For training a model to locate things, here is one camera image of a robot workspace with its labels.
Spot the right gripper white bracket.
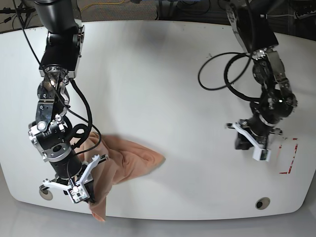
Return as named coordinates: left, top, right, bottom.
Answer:
left=40, top=154, right=109, bottom=203

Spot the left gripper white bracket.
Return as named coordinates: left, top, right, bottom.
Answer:
left=225, top=119, right=283, bottom=151

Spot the peach T-shirt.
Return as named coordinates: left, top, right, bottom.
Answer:
left=79, top=135, right=165, bottom=222

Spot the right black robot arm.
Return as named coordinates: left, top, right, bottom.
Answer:
left=29, top=0, right=107, bottom=203

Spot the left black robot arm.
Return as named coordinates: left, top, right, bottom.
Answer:
left=222, top=0, right=297, bottom=155

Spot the red tape rectangle marking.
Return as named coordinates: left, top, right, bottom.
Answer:
left=277, top=137, right=298, bottom=174

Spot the left table grommet hole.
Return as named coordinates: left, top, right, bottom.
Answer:
left=39, top=189, right=53, bottom=201

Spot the table grommet hole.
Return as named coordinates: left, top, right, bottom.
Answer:
left=39, top=189, right=53, bottom=201
left=255, top=197, right=271, bottom=210

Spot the right table grommet hole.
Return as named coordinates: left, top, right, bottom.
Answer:
left=255, top=197, right=271, bottom=210

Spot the white power strip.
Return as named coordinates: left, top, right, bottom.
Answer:
left=294, top=6, right=316, bottom=20

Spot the black tripod stand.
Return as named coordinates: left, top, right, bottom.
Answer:
left=0, top=0, right=36, bottom=30

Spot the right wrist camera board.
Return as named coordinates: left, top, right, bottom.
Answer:
left=67, top=185, right=90, bottom=203

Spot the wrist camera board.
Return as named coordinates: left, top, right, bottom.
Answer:
left=67, top=185, right=90, bottom=203
left=252, top=147, right=271, bottom=162

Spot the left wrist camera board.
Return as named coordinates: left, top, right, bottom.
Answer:
left=252, top=147, right=271, bottom=162

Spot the yellow cable on floor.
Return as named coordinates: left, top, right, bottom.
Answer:
left=81, top=0, right=124, bottom=12

